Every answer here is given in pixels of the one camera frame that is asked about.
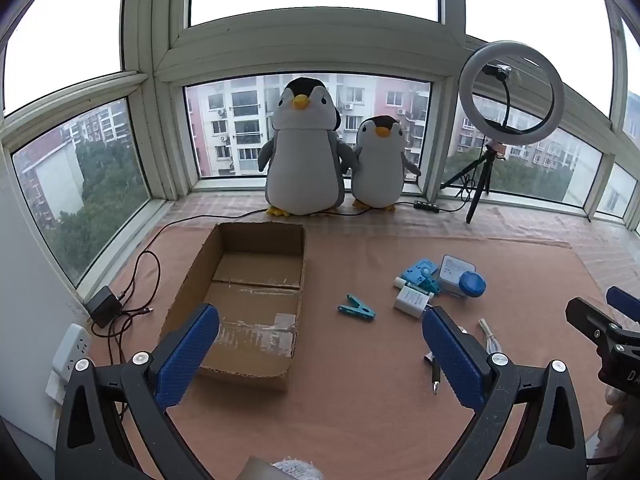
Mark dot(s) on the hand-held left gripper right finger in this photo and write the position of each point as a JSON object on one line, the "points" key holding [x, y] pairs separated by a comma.
{"points": [[455, 360]]}

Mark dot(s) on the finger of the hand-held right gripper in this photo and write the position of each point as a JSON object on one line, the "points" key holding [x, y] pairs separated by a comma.
{"points": [[625, 302], [592, 322]]}

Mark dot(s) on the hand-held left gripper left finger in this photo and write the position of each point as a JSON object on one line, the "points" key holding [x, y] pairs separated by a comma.
{"points": [[187, 355]]}

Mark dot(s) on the black gel pen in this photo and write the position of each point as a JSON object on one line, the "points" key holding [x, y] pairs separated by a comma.
{"points": [[436, 377]]}

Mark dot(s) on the silver patterned lighter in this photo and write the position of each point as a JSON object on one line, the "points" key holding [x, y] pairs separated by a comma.
{"points": [[428, 358]]}

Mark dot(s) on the white charger plug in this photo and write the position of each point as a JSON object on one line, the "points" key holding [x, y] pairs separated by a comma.
{"points": [[411, 302]]}

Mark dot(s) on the blue round lid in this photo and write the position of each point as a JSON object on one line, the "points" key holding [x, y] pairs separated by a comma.
{"points": [[472, 285]]}

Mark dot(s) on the cardboard box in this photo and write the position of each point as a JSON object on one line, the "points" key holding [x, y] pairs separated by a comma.
{"points": [[250, 305]]}

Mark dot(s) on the green lip balm tube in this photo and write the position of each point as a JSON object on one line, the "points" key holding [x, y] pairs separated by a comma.
{"points": [[417, 287]]}

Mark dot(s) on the white rectangular box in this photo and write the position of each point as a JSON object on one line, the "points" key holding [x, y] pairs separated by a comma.
{"points": [[452, 270]]}

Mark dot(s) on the light blue plastic clip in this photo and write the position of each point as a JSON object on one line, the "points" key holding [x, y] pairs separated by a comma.
{"points": [[417, 272]]}

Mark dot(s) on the teal clothespin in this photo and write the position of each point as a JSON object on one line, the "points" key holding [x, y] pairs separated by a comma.
{"points": [[357, 308]]}

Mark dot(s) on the person's right hand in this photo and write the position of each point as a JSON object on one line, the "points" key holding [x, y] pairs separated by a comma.
{"points": [[617, 427]]}

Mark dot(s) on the black power adapter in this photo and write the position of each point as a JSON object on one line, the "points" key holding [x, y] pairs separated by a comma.
{"points": [[103, 306]]}

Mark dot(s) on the brown felt mat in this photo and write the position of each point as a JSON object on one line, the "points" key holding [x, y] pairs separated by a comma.
{"points": [[350, 410]]}

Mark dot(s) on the white power strip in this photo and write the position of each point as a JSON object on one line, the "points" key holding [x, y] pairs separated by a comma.
{"points": [[70, 350]]}

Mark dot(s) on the white fuzzy cloth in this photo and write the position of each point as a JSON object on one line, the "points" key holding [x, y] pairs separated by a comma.
{"points": [[295, 466]]}

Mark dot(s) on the black tripod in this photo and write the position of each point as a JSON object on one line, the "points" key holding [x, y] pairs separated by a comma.
{"points": [[479, 192]]}

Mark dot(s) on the small penguin plush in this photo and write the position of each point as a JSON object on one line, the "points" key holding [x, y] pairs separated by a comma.
{"points": [[377, 170]]}

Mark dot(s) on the large penguin plush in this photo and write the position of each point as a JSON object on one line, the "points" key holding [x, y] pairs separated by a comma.
{"points": [[305, 160]]}

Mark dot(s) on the black gooseneck phone holder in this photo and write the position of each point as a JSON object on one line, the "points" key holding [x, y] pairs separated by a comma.
{"points": [[497, 71]]}

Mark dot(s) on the white wall plug adapter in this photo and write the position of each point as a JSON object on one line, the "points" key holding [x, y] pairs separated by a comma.
{"points": [[55, 387]]}

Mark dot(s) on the white window frame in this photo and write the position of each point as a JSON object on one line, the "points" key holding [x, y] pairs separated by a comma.
{"points": [[165, 110]]}

